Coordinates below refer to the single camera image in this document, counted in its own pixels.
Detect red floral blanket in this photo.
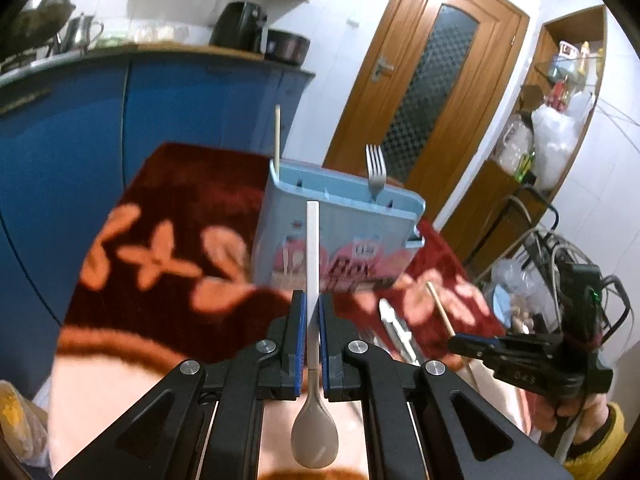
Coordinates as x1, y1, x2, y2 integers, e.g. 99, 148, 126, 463
47, 142, 531, 480

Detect yellow round container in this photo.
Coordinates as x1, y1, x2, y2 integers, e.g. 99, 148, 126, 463
0, 380, 48, 466

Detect blue base cabinet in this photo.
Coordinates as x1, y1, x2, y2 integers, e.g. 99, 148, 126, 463
0, 50, 316, 401

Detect black air fryer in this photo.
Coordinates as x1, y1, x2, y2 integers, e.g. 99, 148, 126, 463
210, 1, 268, 54

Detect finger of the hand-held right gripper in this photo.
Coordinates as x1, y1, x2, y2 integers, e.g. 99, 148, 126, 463
447, 334, 506, 361

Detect person's right hand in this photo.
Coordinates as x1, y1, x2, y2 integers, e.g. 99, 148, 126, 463
532, 390, 611, 446

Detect white plastic spoon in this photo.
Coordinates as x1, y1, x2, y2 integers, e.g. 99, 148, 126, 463
291, 201, 339, 468

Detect white plastic bag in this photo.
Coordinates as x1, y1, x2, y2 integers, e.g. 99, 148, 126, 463
530, 90, 597, 191

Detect light blue utensil holder box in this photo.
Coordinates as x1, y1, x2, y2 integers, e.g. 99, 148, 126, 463
250, 157, 427, 293

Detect steel kettle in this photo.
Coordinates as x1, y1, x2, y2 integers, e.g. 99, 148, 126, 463
62, 14, 105, 51

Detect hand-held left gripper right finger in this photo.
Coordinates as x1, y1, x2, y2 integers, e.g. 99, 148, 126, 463
318, 292, 576, 480

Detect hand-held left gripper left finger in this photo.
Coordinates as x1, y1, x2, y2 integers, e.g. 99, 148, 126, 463
52, 290, 307, 480

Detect black metal rack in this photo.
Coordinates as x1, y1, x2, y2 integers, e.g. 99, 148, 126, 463
475, 185, 640, 341

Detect metal wok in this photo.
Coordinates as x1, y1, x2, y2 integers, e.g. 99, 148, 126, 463
7, 0, 77, 58

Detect wooden door with glass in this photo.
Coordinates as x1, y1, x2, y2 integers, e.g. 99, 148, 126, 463
322, 0, 531, 211

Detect white dishes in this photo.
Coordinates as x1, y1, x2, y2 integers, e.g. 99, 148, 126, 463
127, 19, 213, 46

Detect pale plastic bag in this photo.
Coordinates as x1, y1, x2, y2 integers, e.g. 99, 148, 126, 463
495, 115, 536, 172

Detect metal door handle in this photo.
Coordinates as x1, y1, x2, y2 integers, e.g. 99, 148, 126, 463
372, 55, 394, 83

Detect dark rice cooker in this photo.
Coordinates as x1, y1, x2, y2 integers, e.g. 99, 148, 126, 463
264, 29, 311, 66

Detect grey cable bundle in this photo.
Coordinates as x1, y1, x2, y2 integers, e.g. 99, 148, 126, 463
520, 195, 640, 341

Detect wooden wall shelf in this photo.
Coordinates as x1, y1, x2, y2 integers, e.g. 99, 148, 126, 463
440, 5, 608, 266

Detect clear plastic bag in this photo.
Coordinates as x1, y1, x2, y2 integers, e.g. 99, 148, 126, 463
492, 259, 551, 332

